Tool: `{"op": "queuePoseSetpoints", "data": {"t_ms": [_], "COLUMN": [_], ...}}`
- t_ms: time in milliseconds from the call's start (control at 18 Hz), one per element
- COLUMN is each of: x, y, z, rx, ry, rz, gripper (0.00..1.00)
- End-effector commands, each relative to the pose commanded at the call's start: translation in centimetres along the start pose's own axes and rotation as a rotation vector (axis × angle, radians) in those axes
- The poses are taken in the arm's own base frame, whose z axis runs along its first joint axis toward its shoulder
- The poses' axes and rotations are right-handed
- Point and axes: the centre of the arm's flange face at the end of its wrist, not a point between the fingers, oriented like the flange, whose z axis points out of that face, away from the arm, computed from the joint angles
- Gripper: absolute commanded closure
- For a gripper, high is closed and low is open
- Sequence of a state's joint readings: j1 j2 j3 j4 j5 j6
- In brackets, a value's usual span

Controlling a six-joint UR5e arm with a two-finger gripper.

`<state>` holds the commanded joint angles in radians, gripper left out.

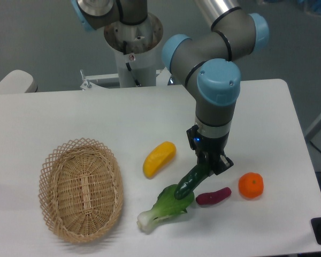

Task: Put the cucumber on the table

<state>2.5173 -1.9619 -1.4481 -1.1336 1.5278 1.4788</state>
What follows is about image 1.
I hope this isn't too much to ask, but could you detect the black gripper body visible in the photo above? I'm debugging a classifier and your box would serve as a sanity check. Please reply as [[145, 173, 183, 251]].
[[195, 133, 228, 164]]

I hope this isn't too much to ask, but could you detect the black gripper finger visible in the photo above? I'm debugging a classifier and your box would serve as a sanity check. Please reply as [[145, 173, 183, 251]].
[[197, 152, 210, 174], [210, 152, 234, 175]]

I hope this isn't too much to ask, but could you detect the dark green cucumber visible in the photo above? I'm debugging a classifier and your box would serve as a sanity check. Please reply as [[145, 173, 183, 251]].
[[174, 163, 210, 200]]

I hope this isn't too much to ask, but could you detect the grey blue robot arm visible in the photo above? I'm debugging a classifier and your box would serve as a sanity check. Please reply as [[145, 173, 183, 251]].
[[72, 1, 269, 176]]

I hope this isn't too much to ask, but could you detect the orange tangerine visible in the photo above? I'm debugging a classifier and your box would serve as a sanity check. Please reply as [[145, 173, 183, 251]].
[[238, 172, 264, 199]]

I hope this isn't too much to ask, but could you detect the purple sweet potato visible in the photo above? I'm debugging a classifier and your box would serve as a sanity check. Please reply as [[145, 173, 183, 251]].
[[196, 187, 232, 206]]

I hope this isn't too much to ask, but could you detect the yellow mango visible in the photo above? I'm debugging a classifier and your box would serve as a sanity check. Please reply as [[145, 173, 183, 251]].
[[143, 141, 177, 179]]

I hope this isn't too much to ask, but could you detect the green bok choy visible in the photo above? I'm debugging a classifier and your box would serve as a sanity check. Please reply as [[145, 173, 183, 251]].
[[136, 184, 195, 233]]

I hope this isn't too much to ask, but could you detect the woven wicker basket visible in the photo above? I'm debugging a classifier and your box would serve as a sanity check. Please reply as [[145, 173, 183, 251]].
[[39, 138, 124, 244]]

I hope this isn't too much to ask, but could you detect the white chair armrest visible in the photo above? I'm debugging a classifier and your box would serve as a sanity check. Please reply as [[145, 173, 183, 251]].
[[0, 70, 38, 95]]

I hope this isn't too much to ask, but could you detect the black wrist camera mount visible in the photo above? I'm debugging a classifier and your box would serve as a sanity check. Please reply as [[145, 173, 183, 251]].
[[186, 124, 199, 150]]

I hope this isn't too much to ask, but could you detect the white pedestal base frame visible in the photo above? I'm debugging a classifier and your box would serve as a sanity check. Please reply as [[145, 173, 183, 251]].
[[80, 68, 178, 90]]

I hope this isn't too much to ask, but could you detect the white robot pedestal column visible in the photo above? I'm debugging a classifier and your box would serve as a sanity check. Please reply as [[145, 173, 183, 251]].
[[104, 13, 163, 88]]

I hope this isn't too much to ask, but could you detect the black pedestal cable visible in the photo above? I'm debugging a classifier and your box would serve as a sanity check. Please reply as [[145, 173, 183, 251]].
[[122, 40, 142, 88]]

